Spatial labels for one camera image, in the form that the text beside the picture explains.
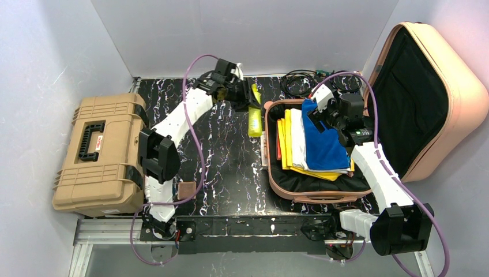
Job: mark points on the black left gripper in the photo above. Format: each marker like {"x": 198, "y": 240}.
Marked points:
{"x": 244, "y": 95}

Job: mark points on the blue microfibre towel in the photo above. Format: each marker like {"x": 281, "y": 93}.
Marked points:
{"x": 323, "y": 149}

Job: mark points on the yellow-green spray bottle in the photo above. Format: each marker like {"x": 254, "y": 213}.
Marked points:
{"x": 255, "y": 122}

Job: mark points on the pink suitcase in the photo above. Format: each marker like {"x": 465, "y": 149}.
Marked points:
{"x": 427, "y": 99}

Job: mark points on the tan plastic tool case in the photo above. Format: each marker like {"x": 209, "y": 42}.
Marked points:
{"x": 101, "y": 174}

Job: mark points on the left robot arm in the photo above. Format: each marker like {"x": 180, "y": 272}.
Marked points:
{"x": 158, "y": 146}

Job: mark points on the yellow garment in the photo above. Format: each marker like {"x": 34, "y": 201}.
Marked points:
{"x": 284, "y": 138}

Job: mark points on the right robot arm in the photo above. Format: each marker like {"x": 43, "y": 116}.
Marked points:
{"x": 404, "y": 224}

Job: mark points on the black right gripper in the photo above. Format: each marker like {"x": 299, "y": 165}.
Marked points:
{"x": 320, "y": 118}

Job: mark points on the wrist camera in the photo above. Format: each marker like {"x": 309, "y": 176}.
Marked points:
{"x": 336, "y": 99}
{"x": 238, "y": 71}

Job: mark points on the brown leather wallet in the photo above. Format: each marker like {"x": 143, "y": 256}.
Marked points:
{"x": 186, "y": 190}

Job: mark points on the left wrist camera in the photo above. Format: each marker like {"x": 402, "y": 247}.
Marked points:
{"x": 238, "y": 71}

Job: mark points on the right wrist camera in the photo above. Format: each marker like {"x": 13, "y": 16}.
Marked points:
{"x": 336, "y": 99}

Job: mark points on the aluminium frame rail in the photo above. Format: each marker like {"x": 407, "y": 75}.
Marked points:
{"x": 246, "y": 245}

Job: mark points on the white shirt blue print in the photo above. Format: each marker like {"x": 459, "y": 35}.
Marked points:
{"x": 298, "y": 145}

